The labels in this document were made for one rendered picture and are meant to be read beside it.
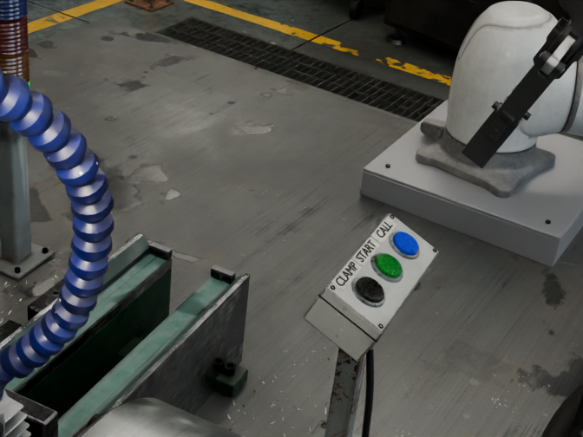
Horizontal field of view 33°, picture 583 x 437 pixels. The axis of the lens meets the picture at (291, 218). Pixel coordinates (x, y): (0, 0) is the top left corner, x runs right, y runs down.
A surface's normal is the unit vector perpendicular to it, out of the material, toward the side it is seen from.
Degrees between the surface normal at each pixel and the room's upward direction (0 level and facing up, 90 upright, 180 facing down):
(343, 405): 90
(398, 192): 90
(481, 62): 81
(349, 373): 90
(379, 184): 90
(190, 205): 0
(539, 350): 0
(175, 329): 0
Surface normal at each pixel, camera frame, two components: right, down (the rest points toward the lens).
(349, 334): -0.44, 0.43
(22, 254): 0.89, 0.31
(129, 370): 0.11, -0.85
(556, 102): -0.02, 0.49
